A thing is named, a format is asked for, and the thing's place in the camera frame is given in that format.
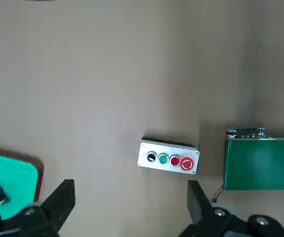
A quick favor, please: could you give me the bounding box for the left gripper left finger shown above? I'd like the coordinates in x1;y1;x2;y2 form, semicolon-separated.
0;179;76;237

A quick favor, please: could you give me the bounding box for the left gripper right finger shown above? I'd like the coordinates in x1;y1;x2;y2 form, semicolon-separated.
178;180;284;237

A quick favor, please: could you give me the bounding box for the grey push-button control box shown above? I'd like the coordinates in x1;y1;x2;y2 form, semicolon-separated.
137;137;201;175

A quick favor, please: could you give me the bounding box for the green belt conveyor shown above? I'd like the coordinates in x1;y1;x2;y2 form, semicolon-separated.
223;127;284;192

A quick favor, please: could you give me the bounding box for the small green plastic tray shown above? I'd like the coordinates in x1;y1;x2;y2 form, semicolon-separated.
0;151;39;221

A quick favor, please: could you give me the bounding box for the red black conveyor cable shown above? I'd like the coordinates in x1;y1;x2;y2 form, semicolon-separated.
212;187;225;202

